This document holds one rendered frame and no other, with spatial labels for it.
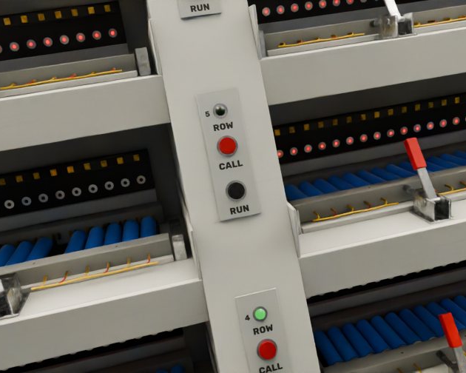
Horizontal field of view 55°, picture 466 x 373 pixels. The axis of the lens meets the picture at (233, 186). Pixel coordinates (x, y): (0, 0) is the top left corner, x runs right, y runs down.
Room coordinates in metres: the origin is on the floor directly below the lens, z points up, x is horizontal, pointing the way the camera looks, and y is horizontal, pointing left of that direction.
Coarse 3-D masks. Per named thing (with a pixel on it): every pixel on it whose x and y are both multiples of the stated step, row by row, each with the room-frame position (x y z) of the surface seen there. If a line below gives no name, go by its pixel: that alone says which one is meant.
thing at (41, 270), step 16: (144, 240) 0.46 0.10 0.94; (160, 240) 0.46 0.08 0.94; (64, 256) 0.45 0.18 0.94; (80, 256) 0.44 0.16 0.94; (96, 256) 0.45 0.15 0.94; (112, 256) 0.45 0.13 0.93; (128, 256) 0.45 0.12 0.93; (144, 256) 0.46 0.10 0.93; (160, 256) 0.46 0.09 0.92; (0, 272) 0.43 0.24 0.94; (16, 272) 0.44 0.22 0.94; (32, 272) 0.44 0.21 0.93; (48, 272) 0.44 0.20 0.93; (64, 272) 0.44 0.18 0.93; (80, 272) 0.45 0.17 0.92; (112, 272) 0.44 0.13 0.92; (32, 288) 0.42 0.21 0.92
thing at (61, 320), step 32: (0, 224) 0.55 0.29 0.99; (32, 224) 0.56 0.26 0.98; (160, 224) 0.57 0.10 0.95; (192, 256) 0.46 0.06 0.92; (64, 288) 0.44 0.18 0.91; (96, 288) 0.43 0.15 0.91; (128, 288) 0.42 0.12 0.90; (160, 288) 0.41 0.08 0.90; (192, 288) 0.41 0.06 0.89; (0, 320) 0.39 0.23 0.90; (32, 320) 0.39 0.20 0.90; (64, 320) 0.40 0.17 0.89; (96, 320) 0.41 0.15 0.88; (128, 320) 0.41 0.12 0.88; (160, 320) 0.42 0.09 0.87; (192, 320) 0.42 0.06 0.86; (0, 352) 0.40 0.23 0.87; (32, 352) 0.40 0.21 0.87; (64, 352) 0.41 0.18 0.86
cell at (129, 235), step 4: (132, 220) 0.54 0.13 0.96; (124, 224) 0.53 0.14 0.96; (128, 224) 0.52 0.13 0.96; (132, 224) 0.52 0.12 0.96; (136, 224) 0.53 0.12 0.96; (124, 228) 0.52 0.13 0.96; (128, 228) 0.51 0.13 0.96; (132, 228) 0.51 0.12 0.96; (136, 228) 0.52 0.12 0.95; (124, 232) 0.51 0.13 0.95; (128, 232) 0.50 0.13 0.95; (132, 232) 0.50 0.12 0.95; (136, 232) 0.51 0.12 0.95; (124, 236) 0.49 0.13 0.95; (128, 236) 0.49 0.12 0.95; (132, 236) 0.49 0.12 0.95; (136, 236) 0.50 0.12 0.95; (124, 240) 0.48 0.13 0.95; (128, 240) 0.48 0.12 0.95
